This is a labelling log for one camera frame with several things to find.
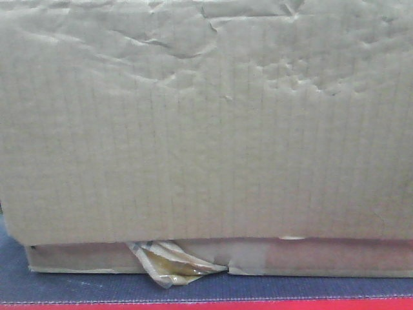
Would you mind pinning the worn cardboard box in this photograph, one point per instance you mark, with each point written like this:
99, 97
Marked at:
272, 137

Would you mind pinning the peeling packing tape strip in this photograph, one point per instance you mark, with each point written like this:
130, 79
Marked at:
169, 265

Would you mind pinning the red metal frame table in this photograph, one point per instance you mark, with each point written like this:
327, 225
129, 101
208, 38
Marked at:
358, 304

